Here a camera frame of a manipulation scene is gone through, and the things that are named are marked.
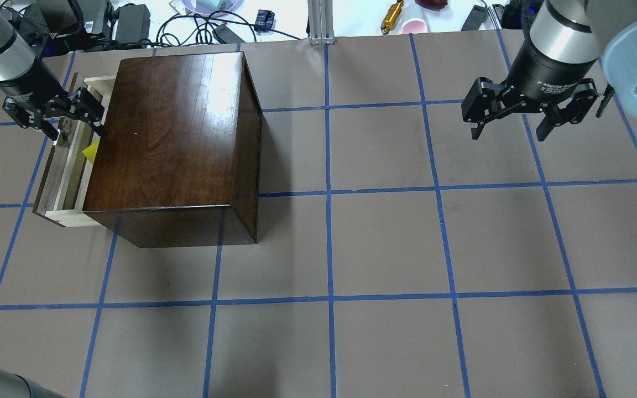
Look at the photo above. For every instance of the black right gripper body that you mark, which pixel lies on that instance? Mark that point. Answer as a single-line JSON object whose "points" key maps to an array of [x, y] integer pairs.
{"points": [[549, 72]]}

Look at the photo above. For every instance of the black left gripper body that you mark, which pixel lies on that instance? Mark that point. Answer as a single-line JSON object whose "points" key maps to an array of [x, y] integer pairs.
{"points": [[29, 87]]}

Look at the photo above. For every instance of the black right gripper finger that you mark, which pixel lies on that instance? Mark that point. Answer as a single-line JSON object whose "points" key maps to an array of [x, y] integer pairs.
{"points": [[545, 128], [476, 130]]}

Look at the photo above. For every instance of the yellow block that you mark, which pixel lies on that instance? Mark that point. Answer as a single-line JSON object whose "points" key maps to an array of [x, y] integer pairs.
{"points": [[90, 152]]}

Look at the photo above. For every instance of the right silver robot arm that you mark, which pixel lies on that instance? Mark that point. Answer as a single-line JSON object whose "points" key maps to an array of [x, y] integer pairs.
{"points": [[579, 31]]}

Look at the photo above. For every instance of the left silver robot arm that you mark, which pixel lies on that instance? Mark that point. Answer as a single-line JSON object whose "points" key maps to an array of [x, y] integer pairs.
{"points": [[16, 56]]}

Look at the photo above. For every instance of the dark wooden drawer cabinet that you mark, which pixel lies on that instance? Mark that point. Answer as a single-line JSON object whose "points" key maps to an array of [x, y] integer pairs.
{"points": [[178, 160]]}

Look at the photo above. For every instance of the black power adapter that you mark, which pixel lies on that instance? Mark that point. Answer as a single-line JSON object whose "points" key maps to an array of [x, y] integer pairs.
{"points": [[133, 22]]}

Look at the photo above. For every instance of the pink cup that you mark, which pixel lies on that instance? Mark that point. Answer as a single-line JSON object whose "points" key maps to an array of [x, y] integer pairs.
{"points": [[414, 26]]}

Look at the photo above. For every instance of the gold cylinder tool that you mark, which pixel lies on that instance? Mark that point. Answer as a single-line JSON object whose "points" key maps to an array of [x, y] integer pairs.
{"points": [[392, 15]]}

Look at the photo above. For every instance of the aluminium frame post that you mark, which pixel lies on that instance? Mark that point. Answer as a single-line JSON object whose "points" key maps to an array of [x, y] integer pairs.
{"points": [[320, 19]]}

